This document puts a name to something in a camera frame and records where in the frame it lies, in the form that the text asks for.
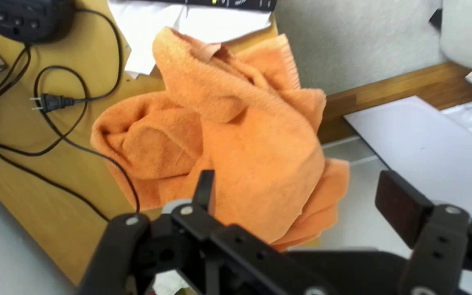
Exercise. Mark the white cushion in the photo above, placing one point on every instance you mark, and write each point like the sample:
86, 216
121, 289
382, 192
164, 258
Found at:
469, 28

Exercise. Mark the black power strip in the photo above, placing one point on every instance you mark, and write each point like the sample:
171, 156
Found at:
23, 18

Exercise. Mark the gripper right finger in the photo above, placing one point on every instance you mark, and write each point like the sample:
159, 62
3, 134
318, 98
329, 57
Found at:
441, 241

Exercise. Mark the white flat board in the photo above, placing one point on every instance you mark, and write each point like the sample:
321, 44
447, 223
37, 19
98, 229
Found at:
428, 151

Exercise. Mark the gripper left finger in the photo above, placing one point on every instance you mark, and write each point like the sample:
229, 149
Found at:
203, 241

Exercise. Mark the white paper sheet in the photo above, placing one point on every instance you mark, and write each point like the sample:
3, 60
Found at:
150, 28

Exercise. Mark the orange towel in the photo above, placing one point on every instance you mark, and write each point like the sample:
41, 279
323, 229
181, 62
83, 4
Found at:
236, 135

